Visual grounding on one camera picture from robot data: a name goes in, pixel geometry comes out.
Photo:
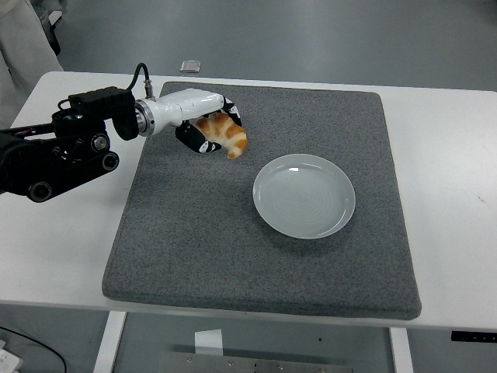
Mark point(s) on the white paper label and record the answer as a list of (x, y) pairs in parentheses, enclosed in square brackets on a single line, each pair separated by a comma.
[(209, 342)]

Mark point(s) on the white table leg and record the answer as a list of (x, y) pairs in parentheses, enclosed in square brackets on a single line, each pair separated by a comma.
[(400, 349), (110, 342)]

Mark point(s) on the small clear square box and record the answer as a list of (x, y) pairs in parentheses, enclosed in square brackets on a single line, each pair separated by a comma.
[(190, 67)]

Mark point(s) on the white power strip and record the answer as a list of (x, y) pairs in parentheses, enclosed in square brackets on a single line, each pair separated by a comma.
[(9, 361)]

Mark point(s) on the person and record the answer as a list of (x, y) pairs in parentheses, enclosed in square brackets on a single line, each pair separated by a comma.
[(19, 39)]

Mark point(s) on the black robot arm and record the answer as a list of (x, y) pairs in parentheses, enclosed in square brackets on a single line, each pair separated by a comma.
[(39, 155)]

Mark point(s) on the pale grey round plate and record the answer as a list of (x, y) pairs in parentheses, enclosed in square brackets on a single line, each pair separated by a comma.
[(303, 198)]

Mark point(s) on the grey felt mat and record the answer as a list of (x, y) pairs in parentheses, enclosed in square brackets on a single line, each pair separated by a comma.
[(213, 252)]

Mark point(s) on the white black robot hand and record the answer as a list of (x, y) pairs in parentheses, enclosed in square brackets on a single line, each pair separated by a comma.
[(182, 107)]

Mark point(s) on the black table control panel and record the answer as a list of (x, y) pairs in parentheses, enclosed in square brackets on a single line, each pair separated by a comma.
[(473, 336)]

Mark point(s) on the golden brown croissant bread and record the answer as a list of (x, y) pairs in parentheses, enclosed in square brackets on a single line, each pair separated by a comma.
[(233, 136)]

